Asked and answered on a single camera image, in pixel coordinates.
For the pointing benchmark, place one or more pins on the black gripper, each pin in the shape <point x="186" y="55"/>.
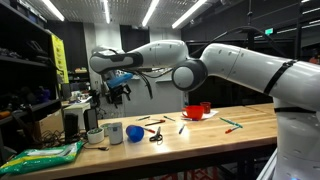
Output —
<point x="120" y="91"/>

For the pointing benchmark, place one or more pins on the blue plastic cup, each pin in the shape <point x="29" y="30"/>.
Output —
<point x="135" y="133"/>

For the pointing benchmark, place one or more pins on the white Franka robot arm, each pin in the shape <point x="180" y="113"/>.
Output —
<point x="240" y="63"/>

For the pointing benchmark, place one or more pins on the black office chair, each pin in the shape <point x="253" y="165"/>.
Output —
<point x="95" y="100"/>

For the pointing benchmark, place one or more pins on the dark green pen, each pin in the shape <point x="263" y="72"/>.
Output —
<point x="143" y="118"/>

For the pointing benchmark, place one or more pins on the white succulent plant pot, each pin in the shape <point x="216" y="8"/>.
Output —
<point x="95" y="136"/>
<point x="104" y="128"/>

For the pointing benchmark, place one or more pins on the white enamel mug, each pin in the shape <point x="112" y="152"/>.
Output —
<point x="115" y="133"/>

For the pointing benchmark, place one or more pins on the black box speaker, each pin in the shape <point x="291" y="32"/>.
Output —
<point x="70" y="128"/>
<point x="90" y="119"/>

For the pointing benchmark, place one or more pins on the white desk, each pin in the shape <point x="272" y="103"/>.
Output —
<point x="81" y="99"/>

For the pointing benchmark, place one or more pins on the thin black pen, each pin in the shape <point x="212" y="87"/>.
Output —
<point x="154" y="123"/>

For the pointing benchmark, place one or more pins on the red capped white pen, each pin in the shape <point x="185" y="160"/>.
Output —
<point x="162" y="120"/>

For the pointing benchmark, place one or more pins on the dark storage shelf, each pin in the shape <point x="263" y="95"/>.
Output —
<point x="80" y="70"/>

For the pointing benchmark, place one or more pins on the green capped white marker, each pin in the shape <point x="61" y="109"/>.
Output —
<point x="169" y="118"/>
<point x="237" y="124"/>

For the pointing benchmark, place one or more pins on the black computer monitor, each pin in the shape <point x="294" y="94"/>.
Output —
<point x="65" y="90"/>

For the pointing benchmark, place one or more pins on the red bowl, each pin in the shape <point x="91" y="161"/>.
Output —
<point x="193" y="112"/>

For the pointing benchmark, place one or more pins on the cardboard box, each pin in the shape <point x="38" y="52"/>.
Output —
<point x="50" y="125"/>

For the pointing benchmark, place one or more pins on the red mug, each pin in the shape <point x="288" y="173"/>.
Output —
<point x="205" y="107"/>

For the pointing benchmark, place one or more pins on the ceiling light strip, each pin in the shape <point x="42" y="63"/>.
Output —
<point x="52" y="10"/>
<point x="188" y="14"/>
<point x="150" y="12"/>
<point x="106" y="11"/>

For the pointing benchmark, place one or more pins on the white paper sheet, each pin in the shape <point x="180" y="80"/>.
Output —
<point x="210" y="115"/>

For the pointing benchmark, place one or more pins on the green wipes pack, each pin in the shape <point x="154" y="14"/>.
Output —
<point x="40" y="160"/>

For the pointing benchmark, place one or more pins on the black shelving unit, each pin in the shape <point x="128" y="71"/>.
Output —
<point x="23" y="63"/>

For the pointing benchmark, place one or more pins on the thin green pen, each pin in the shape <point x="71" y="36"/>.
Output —
<point x="226" y="120"/>

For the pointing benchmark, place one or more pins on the red metal stool legs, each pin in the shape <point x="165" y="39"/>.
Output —
<point x="200" y="174"/>

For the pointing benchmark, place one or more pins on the green exit sign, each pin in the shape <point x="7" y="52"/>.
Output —
<point x="269" y="31"/>

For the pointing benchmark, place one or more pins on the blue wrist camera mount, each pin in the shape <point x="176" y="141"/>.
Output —
<point x="119" y="80"/>

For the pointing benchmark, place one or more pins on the white metal frame bar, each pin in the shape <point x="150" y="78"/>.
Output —
<point x="265" y="166"/>

